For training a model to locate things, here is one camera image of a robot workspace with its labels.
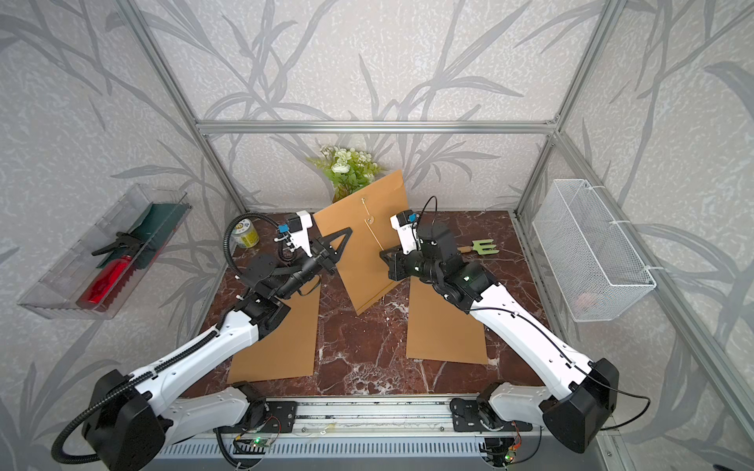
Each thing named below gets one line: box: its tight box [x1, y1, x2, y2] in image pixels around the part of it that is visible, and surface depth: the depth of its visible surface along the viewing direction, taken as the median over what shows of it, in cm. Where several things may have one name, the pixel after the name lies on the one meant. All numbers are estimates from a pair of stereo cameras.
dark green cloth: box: [96, 202, 193, 269], surface depth 70 cm
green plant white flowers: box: [308, 146, 383, 202], surface depth 96 cm
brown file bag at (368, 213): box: [313, 169, 410, 315], surface depth 69 cm
